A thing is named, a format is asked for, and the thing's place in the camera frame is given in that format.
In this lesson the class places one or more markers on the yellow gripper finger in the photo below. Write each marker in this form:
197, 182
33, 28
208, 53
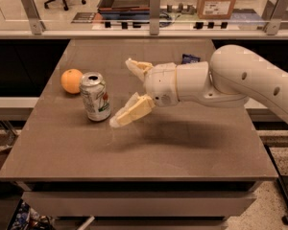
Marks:
139, 68
135, 108

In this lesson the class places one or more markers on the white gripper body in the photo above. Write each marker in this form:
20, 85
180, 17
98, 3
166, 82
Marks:
161, 84

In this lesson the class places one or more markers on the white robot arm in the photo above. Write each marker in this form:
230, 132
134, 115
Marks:
232, 76

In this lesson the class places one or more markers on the silver green 7up can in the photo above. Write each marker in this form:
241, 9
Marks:
93, 90

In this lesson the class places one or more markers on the blue snack packet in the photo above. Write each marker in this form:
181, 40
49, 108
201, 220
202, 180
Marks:
187, 58

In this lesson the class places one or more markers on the orange fruit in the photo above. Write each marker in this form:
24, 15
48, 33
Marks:
70, 81

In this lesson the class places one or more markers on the cardboard box with label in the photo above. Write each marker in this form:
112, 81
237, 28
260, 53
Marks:
215, 9

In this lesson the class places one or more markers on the grey table drawer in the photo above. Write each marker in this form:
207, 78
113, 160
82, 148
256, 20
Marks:
140, 204

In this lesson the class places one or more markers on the colourful items bin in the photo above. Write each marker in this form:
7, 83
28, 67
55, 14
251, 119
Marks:
26, 218

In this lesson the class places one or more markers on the middle metal glass bracket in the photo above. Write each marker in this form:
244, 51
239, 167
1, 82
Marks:
154, 17

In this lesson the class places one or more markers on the metal glass bracket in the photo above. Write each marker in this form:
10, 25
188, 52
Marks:
274, 15
154, 17
36, 25

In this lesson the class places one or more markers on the left metal glass bracket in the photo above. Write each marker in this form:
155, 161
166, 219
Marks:
36, 25

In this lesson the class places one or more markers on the right metal glass bracket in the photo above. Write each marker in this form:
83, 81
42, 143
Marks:
274, 15

